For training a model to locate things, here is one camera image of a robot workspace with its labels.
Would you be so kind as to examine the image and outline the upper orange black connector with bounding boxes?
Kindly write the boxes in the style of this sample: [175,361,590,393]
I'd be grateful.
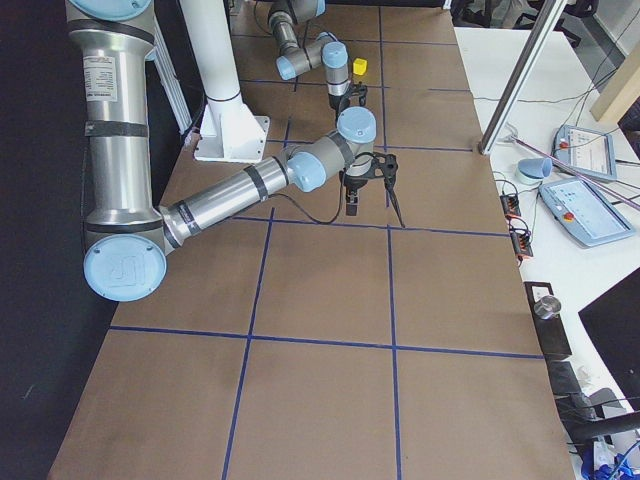
[499,194,521,218]

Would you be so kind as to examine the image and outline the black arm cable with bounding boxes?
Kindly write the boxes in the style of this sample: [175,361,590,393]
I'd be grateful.
[264,169,407,230]

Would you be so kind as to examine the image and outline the black monitor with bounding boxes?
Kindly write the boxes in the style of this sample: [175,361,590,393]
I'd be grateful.
[579,269,640,410]

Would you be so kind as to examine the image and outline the lower orange black connector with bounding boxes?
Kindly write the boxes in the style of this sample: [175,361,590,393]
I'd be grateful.
[509,227,533,260]

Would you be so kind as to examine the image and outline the wooden board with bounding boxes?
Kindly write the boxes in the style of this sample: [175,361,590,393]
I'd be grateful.
[591,44,640,123]

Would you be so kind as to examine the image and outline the far teach pendant tablet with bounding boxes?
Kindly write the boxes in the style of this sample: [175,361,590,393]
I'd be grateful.
[552,125,617,181]

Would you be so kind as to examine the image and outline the black box under cup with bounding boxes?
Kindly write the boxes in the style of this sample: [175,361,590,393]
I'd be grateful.
[524,281,572,361]

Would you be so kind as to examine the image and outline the yellow wooden cube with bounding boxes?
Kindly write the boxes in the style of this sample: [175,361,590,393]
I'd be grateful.
[352,57,368,76]

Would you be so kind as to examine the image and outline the aluminium frame post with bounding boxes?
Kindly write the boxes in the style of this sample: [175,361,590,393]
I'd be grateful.
[478,0,567,155]

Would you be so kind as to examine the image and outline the small metal cup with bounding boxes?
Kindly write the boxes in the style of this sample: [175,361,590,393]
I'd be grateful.
[533,295,562,320]

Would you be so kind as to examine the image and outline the teach pendant tablet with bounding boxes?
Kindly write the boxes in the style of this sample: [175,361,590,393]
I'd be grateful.
[552,125,617,181]
[539,179,636,247]

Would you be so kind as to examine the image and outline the orange black connector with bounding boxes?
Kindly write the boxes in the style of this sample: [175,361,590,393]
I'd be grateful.
[509,227,533,260]
[499,194,521,218]

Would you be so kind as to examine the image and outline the near teach pendant tablet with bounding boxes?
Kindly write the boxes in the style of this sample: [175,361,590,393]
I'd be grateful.
[539,179,636,247]

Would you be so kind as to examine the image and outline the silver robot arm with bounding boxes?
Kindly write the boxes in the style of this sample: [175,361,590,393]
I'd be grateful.
[268,0,351,117]
[66,1,376,302]

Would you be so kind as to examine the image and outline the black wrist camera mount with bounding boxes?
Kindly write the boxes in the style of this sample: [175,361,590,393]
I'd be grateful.
[371,152,398,184]
[347,82,368,107]

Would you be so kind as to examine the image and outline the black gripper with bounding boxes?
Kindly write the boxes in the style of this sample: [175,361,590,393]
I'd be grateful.
[342,173,367,216]
[329,94,350,118]

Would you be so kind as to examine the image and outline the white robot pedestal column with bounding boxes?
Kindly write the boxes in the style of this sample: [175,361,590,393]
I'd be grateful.
[180,0,269,163]

